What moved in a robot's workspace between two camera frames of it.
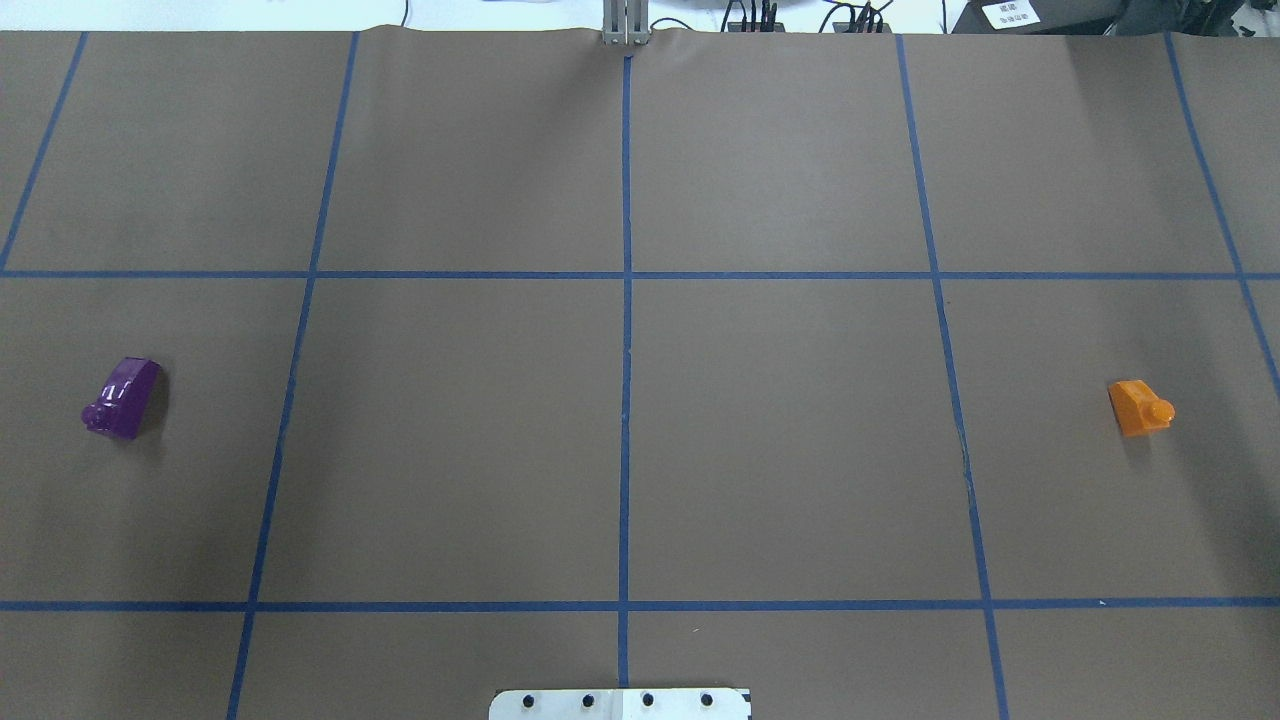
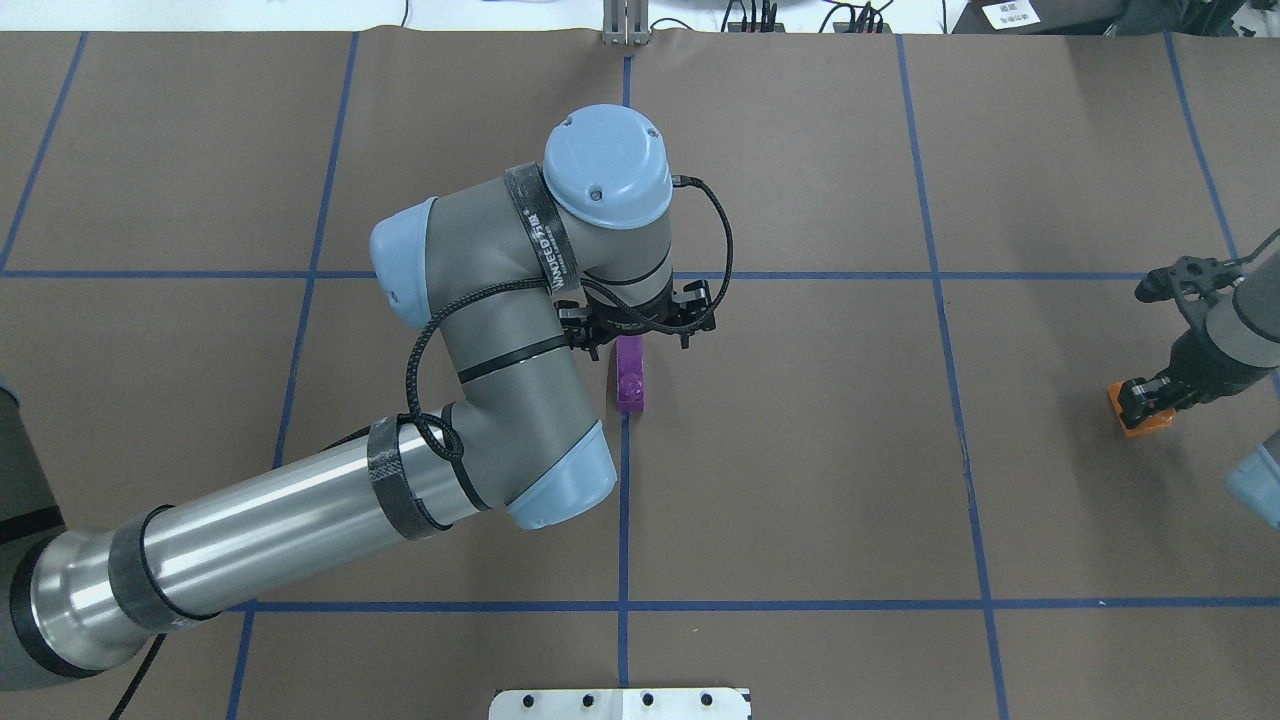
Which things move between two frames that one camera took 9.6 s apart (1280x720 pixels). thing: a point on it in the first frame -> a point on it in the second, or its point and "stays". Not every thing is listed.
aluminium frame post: x=625 y=22 stays
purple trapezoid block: x=125 y=400 -> x=630 y=373
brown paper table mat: x=351 y=373 stays
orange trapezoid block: x=1137 y=410 stays
